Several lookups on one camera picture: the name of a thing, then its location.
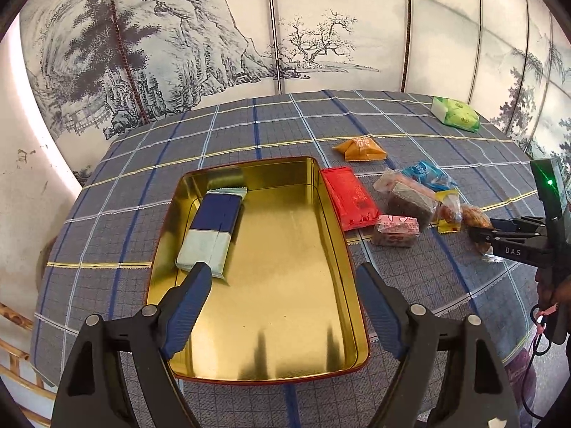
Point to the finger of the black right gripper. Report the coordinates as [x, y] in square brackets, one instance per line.
[522, 240]

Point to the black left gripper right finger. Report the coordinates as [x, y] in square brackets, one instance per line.
[475, 390]

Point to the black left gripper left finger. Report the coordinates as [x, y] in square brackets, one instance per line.
[93, 391]

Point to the clear brown pastry packet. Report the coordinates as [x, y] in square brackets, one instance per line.
[474, 217]

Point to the yellow snack packet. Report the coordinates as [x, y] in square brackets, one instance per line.
[449, 211]

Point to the dark seaweed snack bag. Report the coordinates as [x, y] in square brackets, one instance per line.
[405, 201]

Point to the pink snack packet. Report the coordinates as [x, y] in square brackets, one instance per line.
[395, 230]

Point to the red snack packet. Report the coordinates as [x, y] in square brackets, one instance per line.
[353, 204]

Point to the blue and teal snack pack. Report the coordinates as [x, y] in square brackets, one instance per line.
[208, 238]

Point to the right hand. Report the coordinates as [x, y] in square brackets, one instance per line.
[557, 289]

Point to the bamboo chair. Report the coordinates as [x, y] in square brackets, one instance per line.
[33, 396]

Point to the green tissue pack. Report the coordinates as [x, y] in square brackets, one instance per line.
[455, 114]

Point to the blue snack packet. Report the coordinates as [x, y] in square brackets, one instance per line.
[430, 175]

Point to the grey plaid tablecloth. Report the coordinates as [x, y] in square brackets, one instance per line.
[100, 262]

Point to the reddish dried snack bag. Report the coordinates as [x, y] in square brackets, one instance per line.
[387, 181]

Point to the gold and red tin box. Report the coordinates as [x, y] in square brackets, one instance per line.
[286, 308]

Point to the orange snack packet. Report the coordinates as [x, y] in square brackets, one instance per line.
[361, 149]

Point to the painted folding screen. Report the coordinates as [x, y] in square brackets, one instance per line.
[98, 68]

